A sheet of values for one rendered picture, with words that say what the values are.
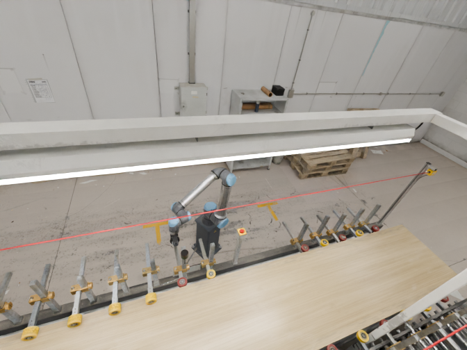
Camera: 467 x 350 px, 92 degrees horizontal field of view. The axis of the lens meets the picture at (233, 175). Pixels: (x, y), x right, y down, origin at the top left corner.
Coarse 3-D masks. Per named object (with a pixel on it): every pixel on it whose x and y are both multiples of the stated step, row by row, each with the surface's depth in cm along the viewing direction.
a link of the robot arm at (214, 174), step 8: (216, 168) 229; (224, 168) 228; (208, 176) 227; (216, 176) 226; (200, 184) 224; (208, 184) 226; (192, 192) 220; (200, 192) 223; (184, 200) 217; (192, 200) 222; (176, 208) 214
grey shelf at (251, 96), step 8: (232, 96) 391; (240, 96) 367; (248, 96) 372; (256, 96) 376; (264, 96) 381; (272, 96) 386; (280, 96) 391; (232, 104) 396; (240, 104) 363; (272, 104) 434; (280, 104) 413; (232, 112) 400; (240, 112) 373; (248, 112) 392; (256, 112) 396; (264, 112) 401; (272, 112) 405; (280, 112) 410; (232, 160) 433; (240, 160) 472; (248, 160) 476; (256, 160) 480; (264, 160) 483; (232, 168) 445; (240, 168) 454
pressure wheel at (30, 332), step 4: (24, 328) 147; (28, 328) 146; (32, 328) 147; (36, 328) 149; (24, 332) 145; (28, 332) 145; (32, 332) 146; (36, 332) 148; (24, 336) 143; (28, 336) 144; (32, 336) 146; (36, 336) 147; (24, 340) 146
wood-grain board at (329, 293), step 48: (384, 240) 252; (192, 288) 186; (240, 288) 191; (288, 288) 196; (336, 288) 201; (384, 288) 207; (432, 288) 213; (48, 336) 151; (96, 336) 154; (144, 336) 157; (192, 336) 161; (240, 336) 164; (288, 336) 168; (336, 336) 172
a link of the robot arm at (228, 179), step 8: (224, 176) 222; (232, 176) 220; (224, 184) 224; (232, 184) 225; (224, 192) 230; (224, 200) 236; (216, 216) 250; (224, 216) 252; (216, 224) 255; (224, 224) 258
